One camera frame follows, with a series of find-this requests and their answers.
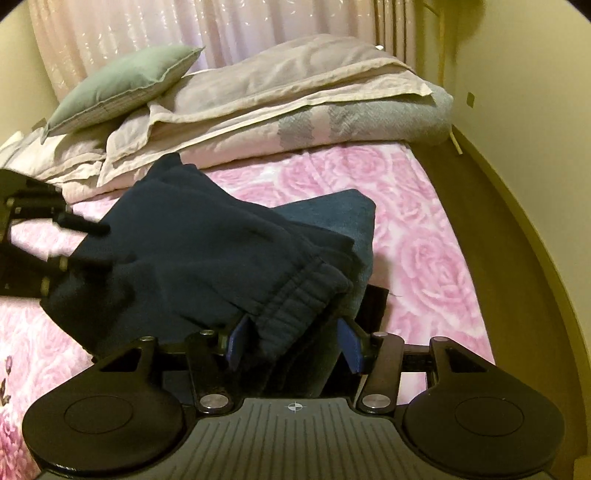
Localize folded teal garment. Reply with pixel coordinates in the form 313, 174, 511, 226
273, 189, 376, 318

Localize green cushion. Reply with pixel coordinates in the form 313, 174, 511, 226
41, 44, 201, 140

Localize pink striped curtain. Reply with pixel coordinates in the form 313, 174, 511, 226
28, 0, 417, 99

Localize beige pillow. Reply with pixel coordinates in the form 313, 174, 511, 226
97, 34, 432, 186

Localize folded dark grey garment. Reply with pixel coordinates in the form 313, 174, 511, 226
320, 285, 389, 400

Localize pink floral bed blanket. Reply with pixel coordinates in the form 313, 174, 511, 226
0, 140, 498, 480

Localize dark navy sweatpants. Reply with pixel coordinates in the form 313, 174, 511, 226
41, 154, 353, 358

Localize folded beige grey quilt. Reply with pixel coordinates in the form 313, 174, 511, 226
1, 85, 454, 203

